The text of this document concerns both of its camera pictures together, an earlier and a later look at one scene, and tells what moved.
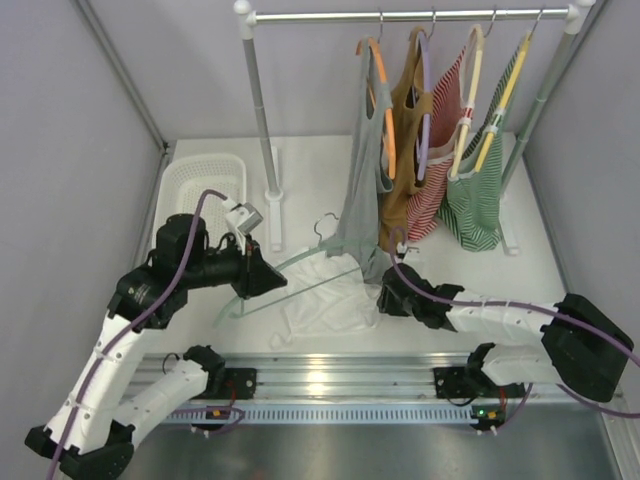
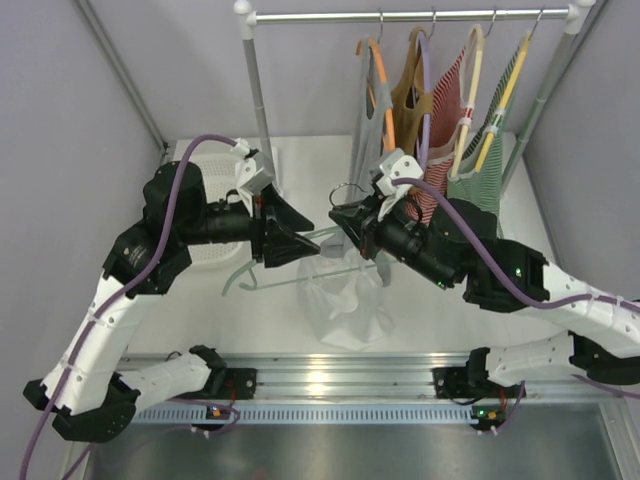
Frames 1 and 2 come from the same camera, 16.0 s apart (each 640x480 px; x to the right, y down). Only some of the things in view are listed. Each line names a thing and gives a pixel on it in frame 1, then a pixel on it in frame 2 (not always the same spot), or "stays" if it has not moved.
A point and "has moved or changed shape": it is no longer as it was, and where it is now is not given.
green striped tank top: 470,206 stays
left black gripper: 248,275 → 258,232
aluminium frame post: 84,8 stays
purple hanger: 425,110 stays
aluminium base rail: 345,375 stays
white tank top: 326,294 has moved or changed shape
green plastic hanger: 222,316 → 244,285
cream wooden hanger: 471,91 stays
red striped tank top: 448,116 stays
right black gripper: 388,304 → 366,222
